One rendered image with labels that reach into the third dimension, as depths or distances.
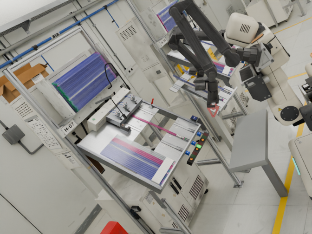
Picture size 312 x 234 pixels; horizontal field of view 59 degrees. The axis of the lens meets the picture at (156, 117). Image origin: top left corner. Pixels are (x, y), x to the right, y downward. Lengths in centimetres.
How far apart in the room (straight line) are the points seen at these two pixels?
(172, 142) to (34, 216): 199
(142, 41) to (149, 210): 178
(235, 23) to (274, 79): 41
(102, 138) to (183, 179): 83
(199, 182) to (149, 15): 176
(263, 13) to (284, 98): 467
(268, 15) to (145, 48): 371
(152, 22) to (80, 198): 231
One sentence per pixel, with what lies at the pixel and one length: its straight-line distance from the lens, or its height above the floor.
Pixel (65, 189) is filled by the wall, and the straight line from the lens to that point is 367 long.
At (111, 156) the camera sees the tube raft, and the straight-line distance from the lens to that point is 202.
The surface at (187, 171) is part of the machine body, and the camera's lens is 256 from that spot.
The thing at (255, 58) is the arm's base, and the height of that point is 118.
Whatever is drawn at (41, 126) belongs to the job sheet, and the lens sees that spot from 229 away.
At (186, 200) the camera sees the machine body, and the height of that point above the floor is 21.
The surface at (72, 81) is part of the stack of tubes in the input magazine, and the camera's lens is 216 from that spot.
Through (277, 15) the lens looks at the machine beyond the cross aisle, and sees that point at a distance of 633.
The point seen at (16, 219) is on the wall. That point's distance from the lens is 349.
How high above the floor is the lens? 166
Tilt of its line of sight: 18 degrees down
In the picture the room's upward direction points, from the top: 36 degrees counter-clockwise
